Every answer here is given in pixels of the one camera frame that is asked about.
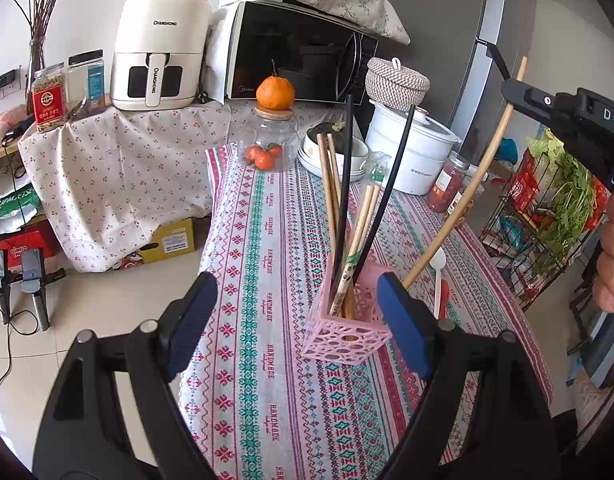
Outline jar of red snacks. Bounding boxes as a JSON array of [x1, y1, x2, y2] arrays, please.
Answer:
[[426, 151, 470, 214]]

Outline patterned striped tablecloth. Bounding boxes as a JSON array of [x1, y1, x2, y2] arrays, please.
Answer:
[[175, 143, 556, 480]]

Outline floral white cabinet cloth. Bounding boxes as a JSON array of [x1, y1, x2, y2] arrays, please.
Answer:
[[16, 98, 339, 273]]

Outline white air fryer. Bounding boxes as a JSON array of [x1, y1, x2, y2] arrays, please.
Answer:
[[110, 0, 211, 112]]

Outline dark green squash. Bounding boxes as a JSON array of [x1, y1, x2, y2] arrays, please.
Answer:
[[309, 122, 347, 154]]

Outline white plastic spoon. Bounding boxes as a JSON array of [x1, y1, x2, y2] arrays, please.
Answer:
[[429, 247, 446, 318]]

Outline woven lidded basket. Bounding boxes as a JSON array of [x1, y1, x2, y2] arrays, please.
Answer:
[[365, 58, 431, 112]]

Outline yellow cardboard box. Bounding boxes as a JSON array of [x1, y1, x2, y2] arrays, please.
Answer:
[[112, 218, 195, 270]]

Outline bamboo chopstick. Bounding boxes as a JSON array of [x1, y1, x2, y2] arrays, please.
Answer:
[[401, 55, 529, 291], [329, 184, 374, 316], [341, 184, 380, 318], [327, 133, 341, 229]]

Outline pink lattice utensil holder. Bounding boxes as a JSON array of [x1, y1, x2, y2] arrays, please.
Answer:
[[301, 258, 393, 365]]

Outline red label nut jar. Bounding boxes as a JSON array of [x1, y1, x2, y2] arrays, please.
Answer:
[[32, 62, 68, 132]]

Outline leafy green vegetables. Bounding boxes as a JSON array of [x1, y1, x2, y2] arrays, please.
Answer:
[[526, 129, 598, 260]]

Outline black wire storage rack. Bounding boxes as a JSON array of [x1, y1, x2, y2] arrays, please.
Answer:
[[480, 152, 596, 310]]

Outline white electric cooking pot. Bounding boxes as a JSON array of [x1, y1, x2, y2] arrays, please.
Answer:
[[365, 100, 462, 196]]

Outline light wooden chopstick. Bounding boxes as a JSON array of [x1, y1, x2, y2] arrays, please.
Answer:
[[317, 133, 337, 254]]

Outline person's right hand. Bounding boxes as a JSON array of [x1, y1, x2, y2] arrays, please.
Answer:
[[593, 192, 614, 313]]

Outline grey refrigerator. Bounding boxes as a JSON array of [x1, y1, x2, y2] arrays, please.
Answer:
[[377, 0, 536, 162]]

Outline orange tangerine on jar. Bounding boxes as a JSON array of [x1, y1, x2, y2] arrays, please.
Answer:
[[256, 61, 295, 110]]

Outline black chopstick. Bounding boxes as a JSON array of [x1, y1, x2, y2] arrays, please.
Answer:
[[353, 105, 415, 283], [333, 94, 354, 280]]

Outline vase with dry branches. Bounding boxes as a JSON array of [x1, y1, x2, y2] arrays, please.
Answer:
[[12, 0, 58, 115]]

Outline black microwave oven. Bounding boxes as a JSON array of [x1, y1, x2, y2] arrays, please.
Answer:
[[201, 0, 379, 105]]

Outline red plastic bag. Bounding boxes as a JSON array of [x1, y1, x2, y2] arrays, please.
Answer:
[[584, 178, 608, 231]]

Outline glass jar with tomatoes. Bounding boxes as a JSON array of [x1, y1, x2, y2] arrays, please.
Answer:
[[235, 104, 299, 172]]

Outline white bowl green handle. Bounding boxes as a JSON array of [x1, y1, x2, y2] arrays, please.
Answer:
[[297, 132, 370, 182]]

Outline blue label plastic jar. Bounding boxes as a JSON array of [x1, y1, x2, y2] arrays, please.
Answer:
[[66, 49, 106, 120]]

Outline red chopstick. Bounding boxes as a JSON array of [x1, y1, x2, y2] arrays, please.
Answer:
[[438, 280, 450, 318]]

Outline black power strip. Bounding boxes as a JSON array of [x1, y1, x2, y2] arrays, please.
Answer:
[[0, 70, 16, 89]]

